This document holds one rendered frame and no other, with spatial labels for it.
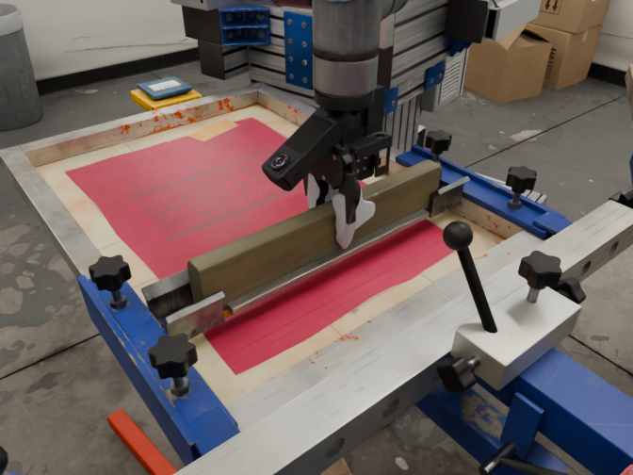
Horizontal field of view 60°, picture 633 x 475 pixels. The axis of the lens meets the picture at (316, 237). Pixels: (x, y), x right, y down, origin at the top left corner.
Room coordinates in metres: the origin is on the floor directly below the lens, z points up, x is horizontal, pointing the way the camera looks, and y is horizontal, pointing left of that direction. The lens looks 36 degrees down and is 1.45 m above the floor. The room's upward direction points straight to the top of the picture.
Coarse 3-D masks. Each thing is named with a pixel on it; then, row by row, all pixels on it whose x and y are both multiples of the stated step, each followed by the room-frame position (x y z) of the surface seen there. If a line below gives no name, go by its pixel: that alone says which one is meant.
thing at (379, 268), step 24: (192, 144) 1.01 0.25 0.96; (216, 144) 1.01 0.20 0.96; (240, 144) 1.01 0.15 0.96; (264, 216) 0.75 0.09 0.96; (288, 216) 0.75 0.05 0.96; (384, 240) 0.68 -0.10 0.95; (408, 240) 0.68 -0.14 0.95; (432, 240) 0.68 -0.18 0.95; (336, 264) 0.62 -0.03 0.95; (360, 264) 0.62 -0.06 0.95; (384, 264) 0.62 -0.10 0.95; (408, 264) 0.62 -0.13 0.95; (432, 264) 0.62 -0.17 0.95; (360, 288) 0.57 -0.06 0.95; (384, 288) 0.57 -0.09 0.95
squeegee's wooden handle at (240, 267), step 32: (384, 192) 0.66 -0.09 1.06; (416, 192) 0.70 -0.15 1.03; (288, 224) 0.57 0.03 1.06; (320, 224) 0.58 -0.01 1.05; (384, 224) 0.66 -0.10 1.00; (224, 256) 0.50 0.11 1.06; (256, 256) 0.52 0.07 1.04; (288, 256) 0.55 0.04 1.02; (320, 256) 0.59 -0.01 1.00; (192, 288) 0.50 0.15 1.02; (224, 288) 0.49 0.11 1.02; (256, 288) 0.52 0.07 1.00
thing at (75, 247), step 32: (224, 96) 1.18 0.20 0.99; (256, 96) 1.22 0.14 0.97; (288, 96) 1.18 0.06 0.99; (96, 128) 1.01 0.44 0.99; (128, 128) 1.03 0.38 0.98; (160, 128) 1.07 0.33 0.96; (0, 160) 0.91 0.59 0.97; (32, 160) 0.91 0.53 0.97; (384, 160) 0.89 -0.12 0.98; (32, 192) 0.76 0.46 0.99; (64, 224) 0.67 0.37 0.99; (480, 224) 0.72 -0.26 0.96; (512, 224) 0.68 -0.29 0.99; (64, 256) 0.63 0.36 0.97; (96, 256) 0.59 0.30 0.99; (480, 256) 0.59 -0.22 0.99; (512, 256) 0.59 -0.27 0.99; (448, 288) 0.53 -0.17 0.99; (384, 320) 0.47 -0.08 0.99; (416, 320) 0.47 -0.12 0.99; (320, 352) 0.42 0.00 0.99; (352, 352) 0.42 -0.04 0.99; (288, 384) 0.38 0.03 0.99; (256, 416) 0.34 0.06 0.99
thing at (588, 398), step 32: (480, 384) 0.37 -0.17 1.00; (512, 384) 0.35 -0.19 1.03; (544, 384) 0.34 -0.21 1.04; (576, 384) 0.34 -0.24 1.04; (608, 384) 0.34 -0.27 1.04; (544, 416) 0.32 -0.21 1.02; (576, 416) 0.30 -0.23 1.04; (608, 416) 0.30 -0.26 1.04; (576, 448) 0.29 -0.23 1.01; (608, 448) 0.27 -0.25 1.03
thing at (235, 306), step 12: (408, 216) 0.69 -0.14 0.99; (420, 216) 0.69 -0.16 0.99; (384, 228) 0.66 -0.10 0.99; (396, 228) 0.66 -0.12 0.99; (360, 240) 0.62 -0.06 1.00; (372, 240) 0.63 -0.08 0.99; (336, 252) 0.60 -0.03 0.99; (348, 252) 0.60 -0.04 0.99; (312, 264) 0.57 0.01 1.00; (324, 264) 0.57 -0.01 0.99; (288, 276) 0.55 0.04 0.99; (300, 276) 0.55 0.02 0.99; (264, 288) 0.52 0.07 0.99; (276, 288) 0.52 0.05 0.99; (240, 300) 0.50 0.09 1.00; (252, 300) 0.50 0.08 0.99
